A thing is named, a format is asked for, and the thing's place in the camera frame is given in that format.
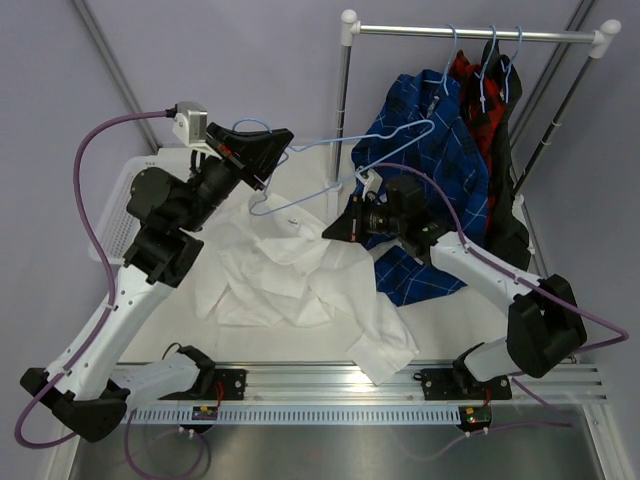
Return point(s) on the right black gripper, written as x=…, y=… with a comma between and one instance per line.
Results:
x=349, y=228

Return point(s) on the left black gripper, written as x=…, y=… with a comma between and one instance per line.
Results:
x=259, y=152

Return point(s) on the light blue wire hanger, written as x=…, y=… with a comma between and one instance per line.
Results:
x=325, y=144

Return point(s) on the white shirt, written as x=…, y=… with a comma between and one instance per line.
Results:
x=266, y=263

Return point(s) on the blue plaid shirt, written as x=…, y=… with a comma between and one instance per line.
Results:
x=420, y=126

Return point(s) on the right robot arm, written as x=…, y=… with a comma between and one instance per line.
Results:
x=543, y=323

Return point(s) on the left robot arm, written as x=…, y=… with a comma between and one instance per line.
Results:
x=80, y=387

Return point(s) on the black pinstripe shirt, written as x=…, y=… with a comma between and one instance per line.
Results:
x=507, y=237

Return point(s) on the red black plaid shirt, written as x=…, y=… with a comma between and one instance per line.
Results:
x=482, y=127

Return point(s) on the white and silver clothes rack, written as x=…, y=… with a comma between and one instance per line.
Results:
x=598, y=41

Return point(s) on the white plastic basket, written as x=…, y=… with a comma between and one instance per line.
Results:
x=116, y=228

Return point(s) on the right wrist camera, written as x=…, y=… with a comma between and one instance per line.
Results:
x=371, y=183

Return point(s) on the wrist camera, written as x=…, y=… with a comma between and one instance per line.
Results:
x=371, y=183
x=189, y=123

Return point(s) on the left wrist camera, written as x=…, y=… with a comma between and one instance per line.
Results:
x=189, y=123

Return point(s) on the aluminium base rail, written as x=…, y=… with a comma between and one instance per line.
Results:
x=344, y=383

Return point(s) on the blue shirt wire hanger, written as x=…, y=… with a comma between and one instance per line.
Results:
x=450, y=60

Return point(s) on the white slotted cable duct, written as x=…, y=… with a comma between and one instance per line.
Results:
x=324, y=415

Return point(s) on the red shirt wire hanger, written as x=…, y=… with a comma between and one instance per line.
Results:
x=484, y=70

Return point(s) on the black shirt wire hanger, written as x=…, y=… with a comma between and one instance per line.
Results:
x=510, y=70

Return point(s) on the grey frame post left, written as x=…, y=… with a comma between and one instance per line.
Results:
x=105, y=54

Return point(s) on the grey frame post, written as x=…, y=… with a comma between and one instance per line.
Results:
x=105, y=54
x=576, y=22

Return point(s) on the grey frame post right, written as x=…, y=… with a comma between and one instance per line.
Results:
x=576, y=22

